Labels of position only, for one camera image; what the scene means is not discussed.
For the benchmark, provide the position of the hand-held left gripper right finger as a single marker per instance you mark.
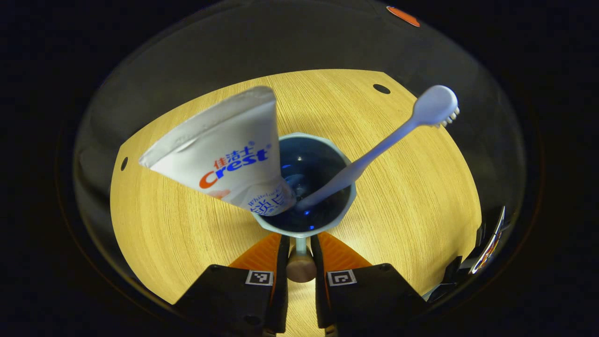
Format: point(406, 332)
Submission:
point(317, 290)

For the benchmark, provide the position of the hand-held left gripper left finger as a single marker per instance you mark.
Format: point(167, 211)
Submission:
point(283, 281)

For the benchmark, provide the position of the blue cup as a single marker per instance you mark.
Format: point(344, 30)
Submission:
point(309, 159)

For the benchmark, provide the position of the white toothbrush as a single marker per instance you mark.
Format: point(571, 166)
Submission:
point(374, 152)

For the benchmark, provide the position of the white toothpaste tube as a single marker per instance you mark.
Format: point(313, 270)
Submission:
point(224, 140)

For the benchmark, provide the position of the wooden desktop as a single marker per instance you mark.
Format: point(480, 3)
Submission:
point(187, 234)

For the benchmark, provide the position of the black backdrop cloth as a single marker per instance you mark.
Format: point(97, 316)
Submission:
point(281, 37)

